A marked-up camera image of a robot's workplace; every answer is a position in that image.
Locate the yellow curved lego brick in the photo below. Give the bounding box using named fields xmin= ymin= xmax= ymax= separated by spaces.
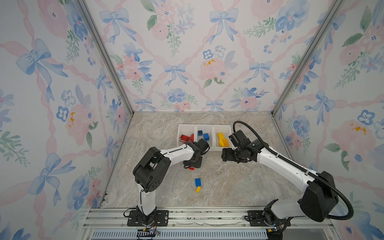
xmin=223 ymin=138 xmax=229 ymax=147

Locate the long red lego brick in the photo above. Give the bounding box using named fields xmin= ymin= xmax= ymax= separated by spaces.
xmin=180 ymin=135 xmax=191 ymax=143

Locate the white bin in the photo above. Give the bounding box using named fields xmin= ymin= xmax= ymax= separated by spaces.
xmin=211 ymin=125 xmax=234 ymax=152
xmin=176 ymin=124 xmax=196 ymax=147
xmin=195 ymin=125 xmax=214 ymax=148

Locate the yellow long lego brick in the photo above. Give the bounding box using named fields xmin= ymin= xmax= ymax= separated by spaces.
xmin=219 ymin=140 xmax=227 ymax=147

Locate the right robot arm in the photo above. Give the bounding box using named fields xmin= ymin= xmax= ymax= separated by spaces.
xmin=222 ymin=131 xmax=339 ymax=226

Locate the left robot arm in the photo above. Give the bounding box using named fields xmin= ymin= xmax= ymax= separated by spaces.
xmin=133 ymin=139 xmax=210 ymax=218

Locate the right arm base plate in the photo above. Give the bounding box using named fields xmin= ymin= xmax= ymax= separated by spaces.
xmin=247 ymin=209 xmax=291 ymax=228

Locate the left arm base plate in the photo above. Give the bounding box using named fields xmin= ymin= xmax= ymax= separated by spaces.
xmin=127 ymin=210 xmax=169 ymax=227

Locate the aluminium rail frame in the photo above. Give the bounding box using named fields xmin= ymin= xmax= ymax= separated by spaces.
xmin=78 ymin=207 xmax=341 ymax=240

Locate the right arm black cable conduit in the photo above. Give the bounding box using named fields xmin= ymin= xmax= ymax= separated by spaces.
xmin=232 ymin=120 xmax=355 ymax=221

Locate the right aluminium corner post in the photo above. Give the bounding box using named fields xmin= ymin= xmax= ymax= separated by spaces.
xmin=271 ymin=0 xmax=345 ymax=117

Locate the aluminium corner post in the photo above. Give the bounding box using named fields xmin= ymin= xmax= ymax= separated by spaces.
xmin=74 ymin=0 xmax=134 ymax=117
xmin=271 ymin=0 xmax=345 ymax=117

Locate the left aluminium corner post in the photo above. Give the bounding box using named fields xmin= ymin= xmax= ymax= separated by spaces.
xmin=74 ymin=0 xmax=134 ymax=117

